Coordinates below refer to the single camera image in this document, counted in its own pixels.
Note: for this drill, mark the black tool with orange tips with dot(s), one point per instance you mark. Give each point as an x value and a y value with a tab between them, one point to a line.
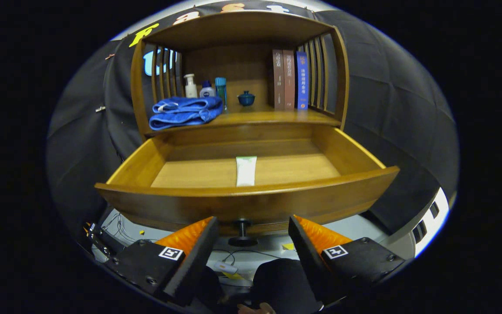
98	240

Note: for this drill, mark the small white device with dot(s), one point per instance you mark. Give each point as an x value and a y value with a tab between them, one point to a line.
225	267

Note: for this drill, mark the black backdrop cloth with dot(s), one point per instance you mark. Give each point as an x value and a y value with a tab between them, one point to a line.
386	109

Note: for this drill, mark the teal slim bottle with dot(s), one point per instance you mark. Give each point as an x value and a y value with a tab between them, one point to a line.
221	89

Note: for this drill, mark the dark brown book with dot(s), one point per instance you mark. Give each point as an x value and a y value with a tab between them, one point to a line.
278	78

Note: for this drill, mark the white bottle with blue cap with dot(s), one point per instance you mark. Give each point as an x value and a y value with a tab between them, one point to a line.
207	91

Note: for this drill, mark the white pump bottle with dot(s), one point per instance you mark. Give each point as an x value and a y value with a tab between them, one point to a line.
190	89

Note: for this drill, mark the white panel with dark slots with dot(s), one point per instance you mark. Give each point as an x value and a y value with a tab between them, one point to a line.
429	222

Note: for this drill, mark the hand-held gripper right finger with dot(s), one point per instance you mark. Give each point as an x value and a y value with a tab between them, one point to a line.
307	257

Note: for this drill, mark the person's leg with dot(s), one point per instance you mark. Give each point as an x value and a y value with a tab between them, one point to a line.
283	283
211	288

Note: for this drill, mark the person's right leg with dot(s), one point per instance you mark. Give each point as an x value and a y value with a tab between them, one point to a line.
283	283

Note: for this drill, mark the wooden drawer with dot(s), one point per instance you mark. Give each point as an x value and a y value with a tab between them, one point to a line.
190	205

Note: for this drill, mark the blue book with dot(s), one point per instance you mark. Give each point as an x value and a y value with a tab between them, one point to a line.
302	80

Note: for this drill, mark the wooden cabinet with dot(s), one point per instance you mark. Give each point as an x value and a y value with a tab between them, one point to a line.
233	30

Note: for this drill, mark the white tube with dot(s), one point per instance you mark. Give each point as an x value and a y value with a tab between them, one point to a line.
246	171

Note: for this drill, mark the reddish brown book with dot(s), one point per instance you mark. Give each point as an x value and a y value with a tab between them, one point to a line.
289	78

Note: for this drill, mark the blue folded towel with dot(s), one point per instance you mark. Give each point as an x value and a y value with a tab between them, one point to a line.
185	112

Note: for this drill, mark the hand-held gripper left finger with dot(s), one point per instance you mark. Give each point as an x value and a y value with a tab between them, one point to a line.
192	261

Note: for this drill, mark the person's left leg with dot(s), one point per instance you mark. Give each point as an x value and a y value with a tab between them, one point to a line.
211	288

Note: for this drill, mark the blue lidded teacup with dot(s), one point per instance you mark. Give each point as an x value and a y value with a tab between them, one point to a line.
246	100

